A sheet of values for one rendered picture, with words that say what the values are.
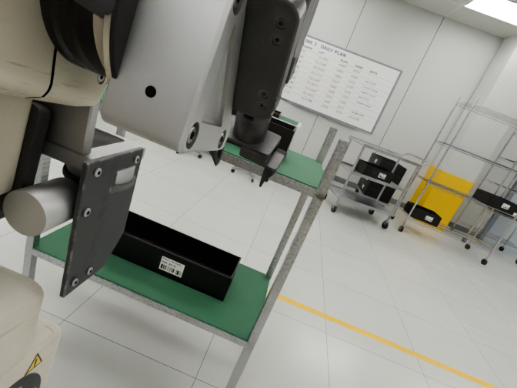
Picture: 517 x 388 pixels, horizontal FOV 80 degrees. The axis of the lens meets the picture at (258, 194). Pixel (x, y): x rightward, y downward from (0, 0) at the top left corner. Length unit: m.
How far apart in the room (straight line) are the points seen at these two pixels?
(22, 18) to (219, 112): 0.12
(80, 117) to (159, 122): 0.18
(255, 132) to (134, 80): 0.35
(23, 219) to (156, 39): 0.22
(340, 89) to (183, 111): 5.59
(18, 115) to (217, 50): 0.20
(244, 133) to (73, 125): 0.26
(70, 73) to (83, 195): 0.12
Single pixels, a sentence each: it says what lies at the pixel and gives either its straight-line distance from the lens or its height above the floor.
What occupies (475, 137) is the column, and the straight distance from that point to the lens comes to 5.80.
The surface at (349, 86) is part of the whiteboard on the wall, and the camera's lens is 5.76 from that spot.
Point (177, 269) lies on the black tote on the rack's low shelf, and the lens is 1.28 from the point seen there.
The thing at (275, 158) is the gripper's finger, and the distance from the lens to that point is 0.55.
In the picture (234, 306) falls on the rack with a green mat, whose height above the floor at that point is 0.35.
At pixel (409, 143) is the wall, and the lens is 6.03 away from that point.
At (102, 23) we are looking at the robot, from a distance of 0.19.
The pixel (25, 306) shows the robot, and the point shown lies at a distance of 0.41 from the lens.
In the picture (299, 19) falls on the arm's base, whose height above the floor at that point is 1.20.
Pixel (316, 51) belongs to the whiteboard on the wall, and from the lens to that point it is 5.78.
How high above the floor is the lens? 1.17
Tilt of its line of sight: 19 degrees down
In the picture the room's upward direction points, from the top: 21 degrees clockwise
